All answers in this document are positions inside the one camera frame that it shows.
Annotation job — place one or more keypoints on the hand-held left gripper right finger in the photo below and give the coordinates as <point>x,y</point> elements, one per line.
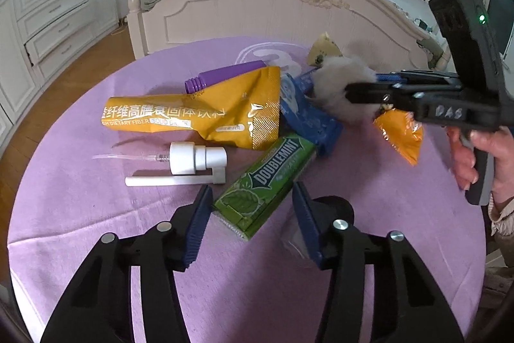
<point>307,222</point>

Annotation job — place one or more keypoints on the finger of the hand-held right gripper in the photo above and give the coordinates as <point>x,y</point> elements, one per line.
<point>421,77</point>
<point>373,96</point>

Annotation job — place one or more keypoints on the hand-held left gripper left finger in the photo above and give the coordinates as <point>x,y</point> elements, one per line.
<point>198,226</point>

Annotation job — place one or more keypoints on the white fluffy ball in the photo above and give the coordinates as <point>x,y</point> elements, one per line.
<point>333,77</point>

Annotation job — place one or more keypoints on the orange wrapper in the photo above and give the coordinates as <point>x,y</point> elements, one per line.
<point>401,138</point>

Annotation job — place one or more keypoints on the green gum pack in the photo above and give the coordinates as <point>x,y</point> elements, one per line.
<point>265,182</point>

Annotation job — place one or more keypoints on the yellow white wrapper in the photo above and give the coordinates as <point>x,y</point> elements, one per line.
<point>325,47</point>

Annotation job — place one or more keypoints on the blue packet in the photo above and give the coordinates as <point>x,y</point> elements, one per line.
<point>309,122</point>

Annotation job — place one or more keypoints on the white spray pump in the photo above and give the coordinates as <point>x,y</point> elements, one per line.
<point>184,158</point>

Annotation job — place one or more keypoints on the yellow drink pouch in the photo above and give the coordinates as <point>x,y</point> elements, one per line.
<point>180,114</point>

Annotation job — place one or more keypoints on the purple plastic bottle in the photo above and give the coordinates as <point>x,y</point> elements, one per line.
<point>225,75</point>

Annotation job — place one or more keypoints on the person's right forearm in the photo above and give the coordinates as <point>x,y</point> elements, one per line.
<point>504,218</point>

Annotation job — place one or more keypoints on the person's right hand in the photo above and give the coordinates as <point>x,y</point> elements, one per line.
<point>502,154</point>

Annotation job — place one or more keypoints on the purple tablecloth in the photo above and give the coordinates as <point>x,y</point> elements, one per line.
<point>100,226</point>

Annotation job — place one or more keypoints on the white wardrobe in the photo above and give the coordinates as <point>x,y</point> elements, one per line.
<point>52,5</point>

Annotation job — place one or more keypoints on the cream bed frame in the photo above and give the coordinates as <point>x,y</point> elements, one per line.
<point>241,13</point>

